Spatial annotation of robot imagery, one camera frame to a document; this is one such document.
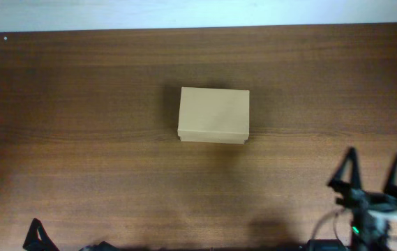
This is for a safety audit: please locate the cardboard box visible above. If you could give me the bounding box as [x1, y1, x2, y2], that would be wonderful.
[177, 87, 250, 144]

